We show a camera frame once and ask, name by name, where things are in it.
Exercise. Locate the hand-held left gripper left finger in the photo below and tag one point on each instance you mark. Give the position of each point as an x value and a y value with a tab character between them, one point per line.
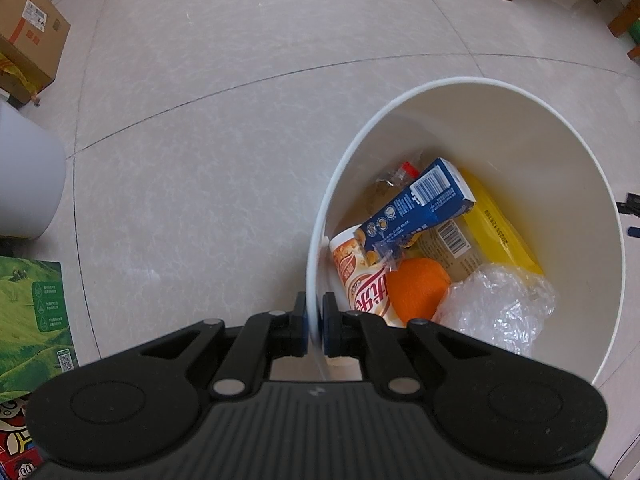
300	325

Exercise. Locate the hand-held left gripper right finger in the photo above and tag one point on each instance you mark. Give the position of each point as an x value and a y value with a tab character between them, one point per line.
330	325

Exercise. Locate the orange peel half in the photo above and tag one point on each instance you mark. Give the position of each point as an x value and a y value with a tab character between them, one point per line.
417	290

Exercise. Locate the yellow spout pouch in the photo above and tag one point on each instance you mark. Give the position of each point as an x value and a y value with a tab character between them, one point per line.
500	225

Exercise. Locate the blue drink carton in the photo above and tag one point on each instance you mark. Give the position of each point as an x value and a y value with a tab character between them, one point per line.
420	205

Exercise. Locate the white plastic trash bin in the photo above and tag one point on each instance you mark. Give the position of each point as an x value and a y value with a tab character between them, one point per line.
500	125

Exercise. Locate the clear plastic wrap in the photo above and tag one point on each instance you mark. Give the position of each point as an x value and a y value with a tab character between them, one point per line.
495	310

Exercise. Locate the green plastic crate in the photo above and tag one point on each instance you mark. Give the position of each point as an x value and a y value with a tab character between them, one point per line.
635	45

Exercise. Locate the green printed box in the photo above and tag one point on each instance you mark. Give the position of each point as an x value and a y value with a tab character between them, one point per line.
30	320

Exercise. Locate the red cartoon box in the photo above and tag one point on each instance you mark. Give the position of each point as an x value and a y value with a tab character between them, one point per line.
17	440

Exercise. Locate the brown cardboard box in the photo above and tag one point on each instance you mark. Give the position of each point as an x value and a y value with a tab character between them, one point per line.
30	20

